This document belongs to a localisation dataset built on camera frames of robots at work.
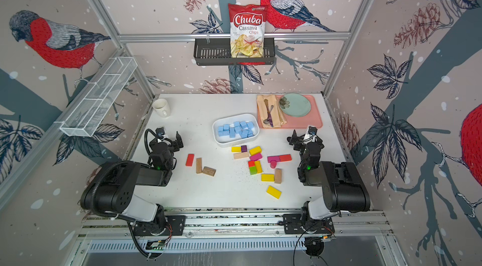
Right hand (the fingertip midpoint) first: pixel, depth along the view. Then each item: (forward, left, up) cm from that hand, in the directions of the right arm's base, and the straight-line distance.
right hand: (304, 130), depth 91 cm
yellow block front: (-26, +15, -12) cm, 33 cm away
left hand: (-3, +66, +2) cm, 66 cm away
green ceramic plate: (+25, -1, -9) cm, 27 cm away
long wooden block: (-16, +51, -10) cm, 55 cm away
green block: (-17, +25, -11) cm, 32 cm away
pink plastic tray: (+17, -10, -11) cm, 22 cm away
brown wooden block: (-19, +46, -9) cm, 50 cm away
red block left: (-13, +57, -11) cm, 60 cm away
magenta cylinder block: (-14, +15, -9) cm, 23 cm away
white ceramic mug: (+14, +78, -1) cm, 79 cm away
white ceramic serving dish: (+5, +37, -9) cm, 38 cm away
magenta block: (-10, +23, -10) cm, 27 cm away
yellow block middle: (-21, +18, -10) cm, 29 cm away
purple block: (-7, +30, -8) cm, 32 cm away
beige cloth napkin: (+17, +11, -10) cm, 23 cm away
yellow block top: (-7, +24, -9) cm, 27 cm away
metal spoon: (+12, +17, -9) cm, 23 cm away
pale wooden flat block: (-10, +31, -10) cm, 34 cm away
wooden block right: (-20, +13, -9) cm, 25 cm away
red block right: (-9, +8, -11) cm, 17 cm away
